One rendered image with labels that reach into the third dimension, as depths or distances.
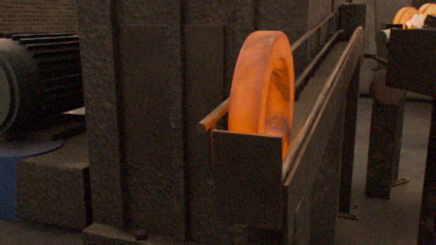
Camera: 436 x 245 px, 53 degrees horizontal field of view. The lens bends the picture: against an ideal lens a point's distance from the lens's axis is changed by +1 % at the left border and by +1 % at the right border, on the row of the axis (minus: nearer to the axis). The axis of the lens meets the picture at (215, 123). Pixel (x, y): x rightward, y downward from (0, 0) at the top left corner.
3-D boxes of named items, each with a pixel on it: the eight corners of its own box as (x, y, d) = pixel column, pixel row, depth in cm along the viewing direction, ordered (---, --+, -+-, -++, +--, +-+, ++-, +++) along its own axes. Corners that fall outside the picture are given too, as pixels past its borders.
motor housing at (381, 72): (360, 198, 183) (370, 72, 170) (363, 181, 203) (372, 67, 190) (393, 203, 178) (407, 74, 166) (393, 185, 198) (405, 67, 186)
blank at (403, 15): (392, 10, 183) (399, 10, 180) (414, 6, 191) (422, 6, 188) (390, 46, 187) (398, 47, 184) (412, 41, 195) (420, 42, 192)
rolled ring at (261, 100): (295, 22, 57) (271, 22, 58) (256, 48, 41) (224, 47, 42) (293, 150, 63) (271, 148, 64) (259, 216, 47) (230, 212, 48)
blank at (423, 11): (414, 6, 191) (422, 6, 188) (435, 2, 199) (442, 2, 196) (412, 41, 195) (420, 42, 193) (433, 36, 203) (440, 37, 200)
